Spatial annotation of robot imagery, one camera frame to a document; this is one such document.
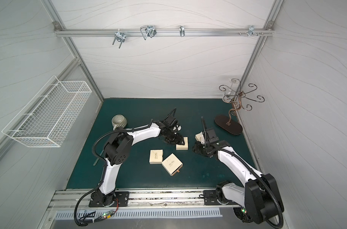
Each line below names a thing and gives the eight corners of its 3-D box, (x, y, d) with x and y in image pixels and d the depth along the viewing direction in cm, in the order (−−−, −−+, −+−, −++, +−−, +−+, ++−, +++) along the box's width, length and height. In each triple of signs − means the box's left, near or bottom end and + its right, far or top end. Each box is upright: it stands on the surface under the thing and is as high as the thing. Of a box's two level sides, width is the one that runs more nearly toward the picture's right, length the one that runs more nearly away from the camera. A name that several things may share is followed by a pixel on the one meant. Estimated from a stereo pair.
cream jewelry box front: (161, 165, 86) (161, 163, 84) (172, 154, 91) (172, 153, 89) (173, 177, 82) (173, 176, 80) (183, 166, 86) (184, 164, 84)
